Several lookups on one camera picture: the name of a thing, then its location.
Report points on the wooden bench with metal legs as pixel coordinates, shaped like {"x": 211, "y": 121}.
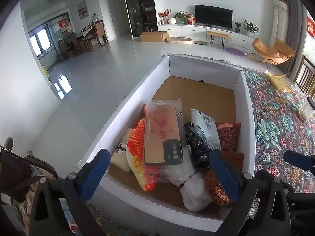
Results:
{"x": 217, "y": 35}

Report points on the orange fish plush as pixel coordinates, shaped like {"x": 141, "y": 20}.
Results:
{"x": 136, "y": 157}

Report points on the red door decoration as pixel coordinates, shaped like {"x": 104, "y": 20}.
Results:
{"x": 62, "y": 23}

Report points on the red flowers in vase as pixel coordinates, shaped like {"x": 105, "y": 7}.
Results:
{"x": 163, "y": 16}

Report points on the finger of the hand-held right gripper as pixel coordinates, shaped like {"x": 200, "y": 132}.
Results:
{"x": 299, "y": 159}

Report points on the black trash bag roll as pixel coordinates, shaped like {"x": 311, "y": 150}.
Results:
{"x": 199, "y": 154}

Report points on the black glass display cabinet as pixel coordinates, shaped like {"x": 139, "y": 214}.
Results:
{"x": 140, "y": 7}

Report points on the brown cardboard box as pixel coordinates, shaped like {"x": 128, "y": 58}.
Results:
{"x": 153, "y": 36}

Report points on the clear jar with black lid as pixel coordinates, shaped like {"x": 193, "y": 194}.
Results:
{"x": 308, "y": 109}

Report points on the orange lounge chair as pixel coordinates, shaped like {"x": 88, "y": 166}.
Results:
{"x": 270, "y": 52}

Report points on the round white vase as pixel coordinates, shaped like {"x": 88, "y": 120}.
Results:
{"x": 171, "y": 20}

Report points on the oval wooden floor tray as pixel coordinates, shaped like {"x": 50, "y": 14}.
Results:
{"x": 179, "y": 41}

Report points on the purple round floor mat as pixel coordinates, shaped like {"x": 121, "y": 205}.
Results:
{"x": 236, "y": 51}

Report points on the wooden slatted rack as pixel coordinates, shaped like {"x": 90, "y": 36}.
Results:
{"x": 306, "y": 76}

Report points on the beige cloth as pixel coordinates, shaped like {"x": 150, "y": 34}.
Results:
{"x": 120, "y": 152}

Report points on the red patterned small pillow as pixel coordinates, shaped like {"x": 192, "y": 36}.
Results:
{"x": 228, "y": 136}

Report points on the clear bag with brown sheet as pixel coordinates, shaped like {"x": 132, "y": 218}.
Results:
{"x": 162, "y": 132}

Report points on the black flat television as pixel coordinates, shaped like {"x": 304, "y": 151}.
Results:
{"x": 212, "y": 16}

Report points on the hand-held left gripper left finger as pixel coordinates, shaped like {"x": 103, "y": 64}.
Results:
{"x": 94, "y": 172}

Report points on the white television cabinet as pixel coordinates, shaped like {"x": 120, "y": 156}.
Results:
{"x": 201, "y": 33}

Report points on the colourful woven patterned blanket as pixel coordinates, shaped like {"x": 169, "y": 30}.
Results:
{"x": 278, "y": 127}

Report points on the dark brown bag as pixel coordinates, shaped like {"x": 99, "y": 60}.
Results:
{"x": 13, "y": 174}

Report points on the grey wet wipes packet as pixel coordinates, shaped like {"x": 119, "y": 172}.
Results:
{"x": 205, "y": 127}

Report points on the glass balcony door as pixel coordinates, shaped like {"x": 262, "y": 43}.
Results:
{"x": 46, "y": 41}

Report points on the white standing air conditioner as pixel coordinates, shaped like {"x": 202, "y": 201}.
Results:
{"x": 279, "y": 22}

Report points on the wooden dining table with chairs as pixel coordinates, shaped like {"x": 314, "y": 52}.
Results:
{"x": 83, "y": 38}

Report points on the brown knitted cloth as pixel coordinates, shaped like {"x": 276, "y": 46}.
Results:
{"x": 216, "y": 191}

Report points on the large green potted plant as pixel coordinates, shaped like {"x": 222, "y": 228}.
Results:
{"x": 251, "y": 27}

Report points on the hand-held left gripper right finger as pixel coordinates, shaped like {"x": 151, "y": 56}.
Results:
{"x": 224, "y": 174}

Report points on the green plant with red decoration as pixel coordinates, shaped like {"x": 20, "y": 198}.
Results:
{"x": 182, "y": 17}

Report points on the framed wall painting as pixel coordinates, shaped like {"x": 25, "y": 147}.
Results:
{"x": 82, "y": 9}

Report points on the small green potted plant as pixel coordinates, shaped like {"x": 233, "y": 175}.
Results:
{"x": 237, "y": 27}

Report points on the white cardboard box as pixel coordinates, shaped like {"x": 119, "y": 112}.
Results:
{"x": 246, "y": 118}

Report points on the flat yellow box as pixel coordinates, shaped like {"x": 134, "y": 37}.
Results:
{"x": 280, "y": 83}

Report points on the grey curtain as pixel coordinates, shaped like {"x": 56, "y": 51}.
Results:
{"x": 294, "y": 29}

